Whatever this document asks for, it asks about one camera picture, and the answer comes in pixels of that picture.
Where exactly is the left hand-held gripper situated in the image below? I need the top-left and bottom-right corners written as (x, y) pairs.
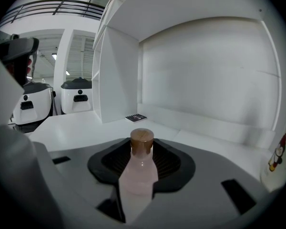
top-left (0, 37), bottom-right (40, 86)

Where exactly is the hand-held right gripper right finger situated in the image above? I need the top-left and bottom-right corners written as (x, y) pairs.
top-left (131, 138), bottom-right (274, 229)

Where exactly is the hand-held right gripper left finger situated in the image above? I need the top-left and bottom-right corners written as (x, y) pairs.
top-left (48, 137), bottom-right (134, 229)

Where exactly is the pink glass bottle with cork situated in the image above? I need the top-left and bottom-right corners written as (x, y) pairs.
top-left (118, 127), bottom-right (160, 224)

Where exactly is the white desk with hutch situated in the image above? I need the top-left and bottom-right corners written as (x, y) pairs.
top-left (30, 0), bottom-right (286, 193)

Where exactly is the black balcony railing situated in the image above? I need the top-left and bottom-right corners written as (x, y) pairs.
top-left (0, 0), bottom-right (106, 29)

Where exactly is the white black robot unit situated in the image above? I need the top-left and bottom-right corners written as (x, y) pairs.
top-left (60, 77), bottom-right (93, 115)
top-left (11, 81), bottom-right (57, 126)

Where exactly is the white penguin print bottle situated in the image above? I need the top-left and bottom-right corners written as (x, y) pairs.
top-left (259, 117), bottom-right (286, 193)

